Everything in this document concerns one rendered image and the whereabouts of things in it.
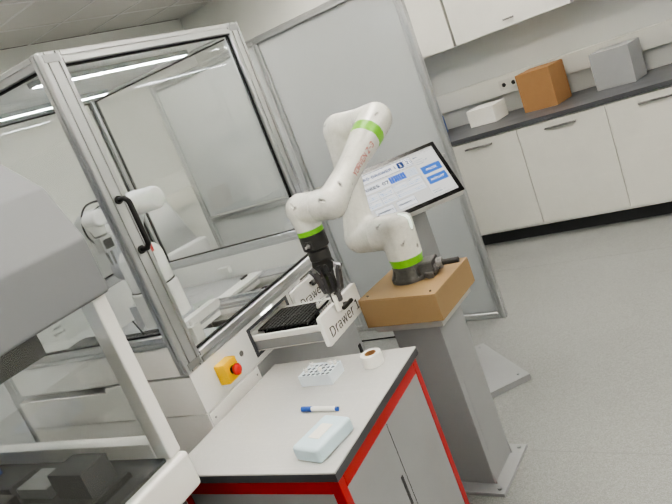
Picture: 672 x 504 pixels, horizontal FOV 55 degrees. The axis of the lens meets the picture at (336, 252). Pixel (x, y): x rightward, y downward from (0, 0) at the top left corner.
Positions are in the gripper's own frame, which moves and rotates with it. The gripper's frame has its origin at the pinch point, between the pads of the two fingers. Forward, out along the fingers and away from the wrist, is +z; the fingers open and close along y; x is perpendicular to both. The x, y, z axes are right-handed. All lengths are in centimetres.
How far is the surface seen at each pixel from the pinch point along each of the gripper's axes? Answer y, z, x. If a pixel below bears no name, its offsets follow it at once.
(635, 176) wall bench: 72, 60, 288
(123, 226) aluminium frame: -35, -52, -42
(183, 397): -41, 7, -44
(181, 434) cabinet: -50, 21, -44
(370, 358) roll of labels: 16.0, 13.4, -18.9
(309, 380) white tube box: -4.2, 15.0, -26.0
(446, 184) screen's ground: 12, -8, 105
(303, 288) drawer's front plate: -32.0, 2.7, 28.2
